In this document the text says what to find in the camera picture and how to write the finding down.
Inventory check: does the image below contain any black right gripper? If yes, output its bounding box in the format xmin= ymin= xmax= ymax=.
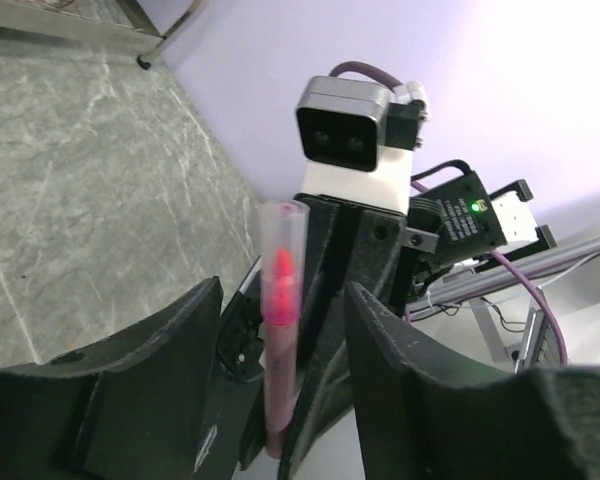
xmin=219 ymin=194 xmax=441 ymax=480

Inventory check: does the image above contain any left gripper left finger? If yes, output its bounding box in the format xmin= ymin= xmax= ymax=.
xmin=0 ymin=278 xmax=223 ymax=479

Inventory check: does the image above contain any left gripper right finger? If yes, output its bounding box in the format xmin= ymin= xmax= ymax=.
xmin=344 ymin=283 xmax=600 ymax=479

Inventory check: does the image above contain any thin red pen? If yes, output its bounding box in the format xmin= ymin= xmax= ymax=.
xmin=260 ymin=201 xmax=309 ymax=460

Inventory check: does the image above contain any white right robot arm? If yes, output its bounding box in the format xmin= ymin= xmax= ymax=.
xmin=219 ymin=160 xmax=554 ymax=479

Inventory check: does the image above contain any steel dish rack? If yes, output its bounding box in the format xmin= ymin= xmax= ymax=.
xmin=0 ymin=1 xmax=207 ymax=70

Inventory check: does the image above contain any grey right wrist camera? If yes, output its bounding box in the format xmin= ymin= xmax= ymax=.
xmin=296 ymin=76 xmax=391 ymax=172

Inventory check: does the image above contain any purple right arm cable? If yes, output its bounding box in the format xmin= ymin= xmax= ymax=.
xmin=329 ymin=60 xmax=571 ymax=371

